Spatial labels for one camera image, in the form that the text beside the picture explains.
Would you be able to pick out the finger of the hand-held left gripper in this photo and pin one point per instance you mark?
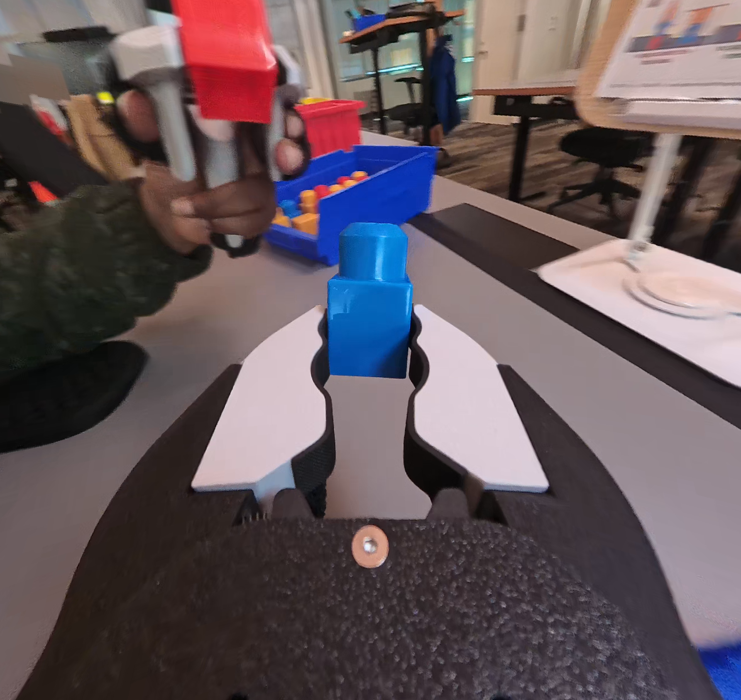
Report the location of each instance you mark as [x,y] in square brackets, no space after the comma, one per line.
[147,55]
[288,72]

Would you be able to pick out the poster board stand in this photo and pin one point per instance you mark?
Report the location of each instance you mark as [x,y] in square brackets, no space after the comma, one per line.
[666,29]

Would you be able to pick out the blue mega block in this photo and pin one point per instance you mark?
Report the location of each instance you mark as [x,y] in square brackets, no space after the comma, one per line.
[367,330]

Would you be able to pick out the wood-edged desk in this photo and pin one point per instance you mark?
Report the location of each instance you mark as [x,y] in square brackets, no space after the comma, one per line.
[532,104]

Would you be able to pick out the pile of mega blocks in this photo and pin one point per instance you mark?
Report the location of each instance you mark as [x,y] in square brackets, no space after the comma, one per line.
[307,214]

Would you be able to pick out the blue plastic bin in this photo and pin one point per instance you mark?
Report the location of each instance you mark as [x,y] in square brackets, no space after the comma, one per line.
[370,202]
[723,677]
[369,22]

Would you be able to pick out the red plastic bin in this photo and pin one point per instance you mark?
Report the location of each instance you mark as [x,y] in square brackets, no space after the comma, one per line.
[333,127]

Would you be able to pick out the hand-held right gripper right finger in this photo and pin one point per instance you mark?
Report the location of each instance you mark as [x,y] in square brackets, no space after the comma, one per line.
[474,422]

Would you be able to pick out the blue jacket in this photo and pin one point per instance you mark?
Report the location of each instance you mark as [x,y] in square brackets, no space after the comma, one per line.
[444,87]

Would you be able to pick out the black office chair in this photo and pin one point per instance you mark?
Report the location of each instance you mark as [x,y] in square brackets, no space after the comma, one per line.
[602,144]

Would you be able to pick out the wooden standing desk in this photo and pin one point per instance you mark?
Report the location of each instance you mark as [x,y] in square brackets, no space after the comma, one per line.
[399,22]

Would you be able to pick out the red mega block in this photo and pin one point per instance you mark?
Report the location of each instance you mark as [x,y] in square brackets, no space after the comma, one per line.
[226,46]

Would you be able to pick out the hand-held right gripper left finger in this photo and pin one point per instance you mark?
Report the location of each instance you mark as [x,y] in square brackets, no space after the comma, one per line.
[266,422]

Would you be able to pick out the person's left forearm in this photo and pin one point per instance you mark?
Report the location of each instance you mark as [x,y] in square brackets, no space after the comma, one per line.
[69,272]

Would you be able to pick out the black mesh pad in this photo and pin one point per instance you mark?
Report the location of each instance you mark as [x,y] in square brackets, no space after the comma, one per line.
[58,399]

